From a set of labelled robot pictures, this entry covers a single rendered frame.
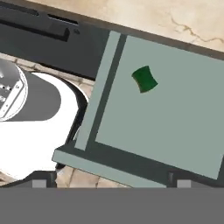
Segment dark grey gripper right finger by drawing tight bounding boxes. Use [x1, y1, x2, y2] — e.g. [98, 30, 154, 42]
[166, 170, 224, 189]

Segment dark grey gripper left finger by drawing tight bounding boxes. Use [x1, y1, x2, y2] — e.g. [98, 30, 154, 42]
[0, 170, 58, 189]

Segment green sponge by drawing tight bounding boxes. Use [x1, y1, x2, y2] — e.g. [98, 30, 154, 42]
[130, 65, 159, 95]

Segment white and black rounded object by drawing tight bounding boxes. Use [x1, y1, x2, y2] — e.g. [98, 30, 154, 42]
[0, 58, 89, 182]

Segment grey-green open drawer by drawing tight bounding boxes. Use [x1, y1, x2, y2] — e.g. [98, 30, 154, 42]
[52, 30, 224, 189]

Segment dark grey dishwasher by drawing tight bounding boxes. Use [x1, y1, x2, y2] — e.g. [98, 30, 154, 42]
[0, 3, 111, 81]

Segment black dishwasher handle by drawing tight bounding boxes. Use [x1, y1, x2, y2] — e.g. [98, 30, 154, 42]
[0, 17, 71, 42]

